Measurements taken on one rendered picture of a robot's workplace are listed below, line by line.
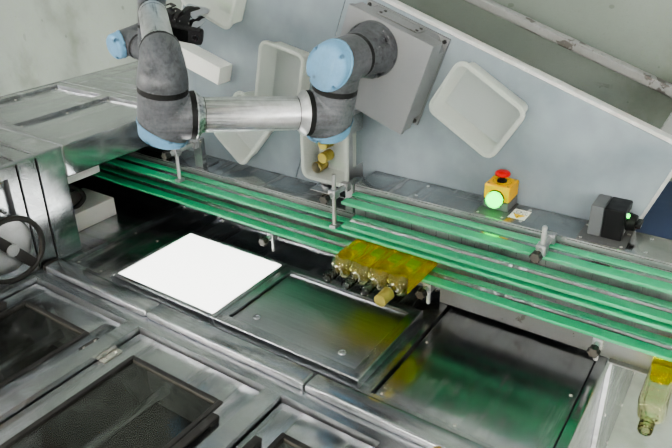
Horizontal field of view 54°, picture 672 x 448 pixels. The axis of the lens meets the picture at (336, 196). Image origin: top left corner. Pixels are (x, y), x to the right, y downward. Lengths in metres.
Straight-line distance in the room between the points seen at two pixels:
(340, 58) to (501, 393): 0.88
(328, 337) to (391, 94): 0.67
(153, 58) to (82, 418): 0.85
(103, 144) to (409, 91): 1.08
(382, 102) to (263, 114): 0.37
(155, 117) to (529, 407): 1.09
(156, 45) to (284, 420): 0.90
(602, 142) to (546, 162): 0.15
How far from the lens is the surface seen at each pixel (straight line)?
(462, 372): 1.72
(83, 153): 2.29
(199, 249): 2.20
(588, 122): 1.72
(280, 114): 1.62
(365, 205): 1.82
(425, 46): 1.71
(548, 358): 1.80
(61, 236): 2.31
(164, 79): 1.51
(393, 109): 1.80
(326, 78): 1.60
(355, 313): 1.84
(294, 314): 1.84
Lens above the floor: 2.35
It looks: 48 degrees down
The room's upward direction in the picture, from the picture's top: 123 degrees counter-clockwise
